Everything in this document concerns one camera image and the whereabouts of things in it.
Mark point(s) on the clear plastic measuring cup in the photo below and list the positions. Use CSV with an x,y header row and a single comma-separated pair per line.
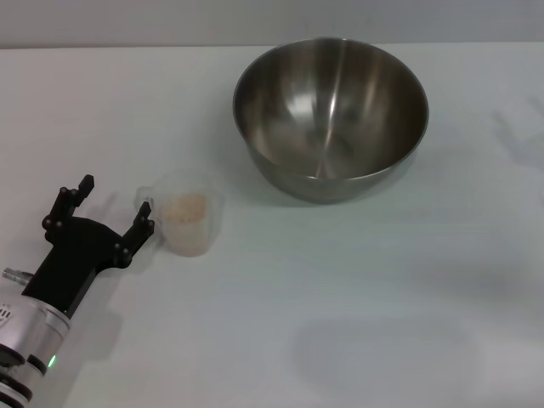
x,y
191,238

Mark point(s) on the stainless steel mixing bowl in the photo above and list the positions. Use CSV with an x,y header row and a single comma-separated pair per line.
x,y
331,115

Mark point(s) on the white rice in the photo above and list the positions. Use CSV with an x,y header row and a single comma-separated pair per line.
x,y
186,207

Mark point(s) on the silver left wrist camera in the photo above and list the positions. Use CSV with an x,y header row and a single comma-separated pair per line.
x,y
4,314

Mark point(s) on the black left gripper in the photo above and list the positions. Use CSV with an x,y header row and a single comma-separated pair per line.
x,y
81,251

